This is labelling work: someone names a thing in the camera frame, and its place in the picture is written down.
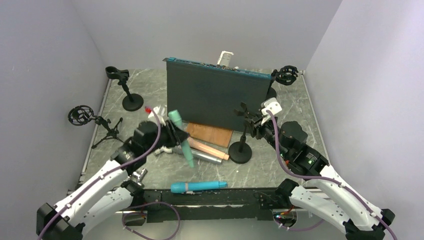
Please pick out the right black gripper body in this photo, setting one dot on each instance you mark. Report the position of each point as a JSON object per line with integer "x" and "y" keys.
{"x": 268, "y": 132}

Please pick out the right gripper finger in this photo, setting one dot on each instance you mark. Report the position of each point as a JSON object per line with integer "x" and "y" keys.
{"x": 255, "y": 116}
{"x": 255, "y": 128}

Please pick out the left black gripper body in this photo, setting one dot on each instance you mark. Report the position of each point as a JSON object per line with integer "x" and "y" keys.
{"x": 164, "y": 130}

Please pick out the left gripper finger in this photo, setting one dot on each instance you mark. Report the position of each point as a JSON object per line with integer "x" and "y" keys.
{"x": 175, "y": 129}
{"x": 173, "y": 140}

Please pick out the pink microphone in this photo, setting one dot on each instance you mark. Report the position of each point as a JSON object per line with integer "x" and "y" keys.
{"x": 207, "y": 149}

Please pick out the mint green microphone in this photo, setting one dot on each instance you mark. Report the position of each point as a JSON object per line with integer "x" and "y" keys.
{"x": 175, "y": 117}

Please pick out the grey microphone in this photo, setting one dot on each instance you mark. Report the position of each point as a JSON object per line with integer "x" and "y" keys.
{"x": 199, "y": 155}

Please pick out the blue microphone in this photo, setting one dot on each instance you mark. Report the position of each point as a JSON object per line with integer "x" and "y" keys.
{"x": 183, "y": 187}

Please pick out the black round-base clip stand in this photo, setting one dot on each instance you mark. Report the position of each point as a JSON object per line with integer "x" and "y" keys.
{"x": 132, "y": 101}

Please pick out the black tripod shock-mount stand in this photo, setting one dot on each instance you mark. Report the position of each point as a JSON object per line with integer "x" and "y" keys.
{"x": 83, "y": 114}

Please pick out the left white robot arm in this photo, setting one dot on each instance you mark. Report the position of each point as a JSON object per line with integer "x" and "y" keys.
{"x": 111, "y": 189}

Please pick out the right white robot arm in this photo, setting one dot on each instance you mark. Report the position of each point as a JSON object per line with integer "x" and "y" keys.
{"x": 345, "y": 209}

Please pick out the white plastic faucet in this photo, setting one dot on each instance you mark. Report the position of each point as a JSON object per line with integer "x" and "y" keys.
{"x": 163, "y": 149}

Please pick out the wooden board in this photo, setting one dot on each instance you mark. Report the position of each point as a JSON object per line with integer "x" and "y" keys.
{"x": 210, "y": 134}

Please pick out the dark grey upright panel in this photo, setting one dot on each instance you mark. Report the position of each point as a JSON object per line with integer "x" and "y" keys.
{"x": 208, "y": 94}

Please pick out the chrome metal faucet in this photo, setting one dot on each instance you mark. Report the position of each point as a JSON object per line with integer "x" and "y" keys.
{"x": 138, "y": 176}

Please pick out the white object behind panel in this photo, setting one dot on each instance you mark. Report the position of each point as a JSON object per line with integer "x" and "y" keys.
{"x": 225, "y": 58}

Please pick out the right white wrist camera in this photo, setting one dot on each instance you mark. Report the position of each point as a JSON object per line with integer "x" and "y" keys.
{"x": 271, "y": 105}

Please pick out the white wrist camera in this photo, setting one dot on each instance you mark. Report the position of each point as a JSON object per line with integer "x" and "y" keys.
{"x": 271, "y": 105}
{"x": 158, "y": 111}

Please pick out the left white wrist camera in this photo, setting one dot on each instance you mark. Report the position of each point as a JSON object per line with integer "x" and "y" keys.
{"x": 158, "y": 111}

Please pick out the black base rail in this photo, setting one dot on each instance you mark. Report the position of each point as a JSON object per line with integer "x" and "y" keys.
{"x": 221, "y": 204}

